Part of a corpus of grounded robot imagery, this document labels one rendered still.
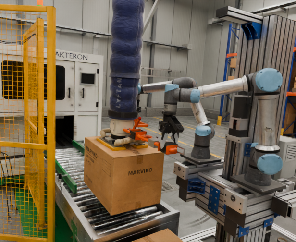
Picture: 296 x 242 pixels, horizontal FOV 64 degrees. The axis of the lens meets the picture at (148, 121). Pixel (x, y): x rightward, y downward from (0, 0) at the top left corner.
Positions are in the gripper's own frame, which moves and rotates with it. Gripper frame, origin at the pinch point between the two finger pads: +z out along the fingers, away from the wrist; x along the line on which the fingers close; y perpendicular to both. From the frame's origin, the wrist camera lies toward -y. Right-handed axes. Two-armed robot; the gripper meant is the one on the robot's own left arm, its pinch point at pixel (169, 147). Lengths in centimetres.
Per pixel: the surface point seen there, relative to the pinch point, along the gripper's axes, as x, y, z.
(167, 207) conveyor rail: -31, 36, 62
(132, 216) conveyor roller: -5, 46, 68
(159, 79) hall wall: -603, 882, -63
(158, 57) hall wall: -585, 882, -169
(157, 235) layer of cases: -9, 17, 67
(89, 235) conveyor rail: 35, 30, 62
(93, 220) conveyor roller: 23, 54, 68
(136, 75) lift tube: -4, 50, -40
